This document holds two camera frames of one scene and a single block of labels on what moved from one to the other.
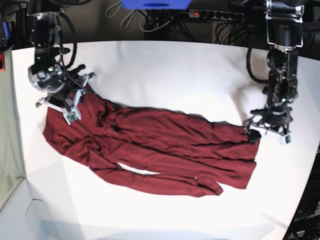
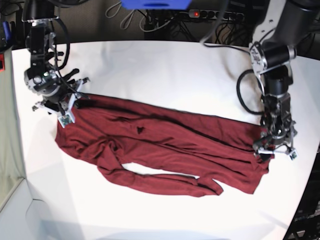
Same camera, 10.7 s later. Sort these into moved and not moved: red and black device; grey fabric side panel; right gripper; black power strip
Moved: right gripper
Not moved: red and black device; grey fabric side panel; black power strip
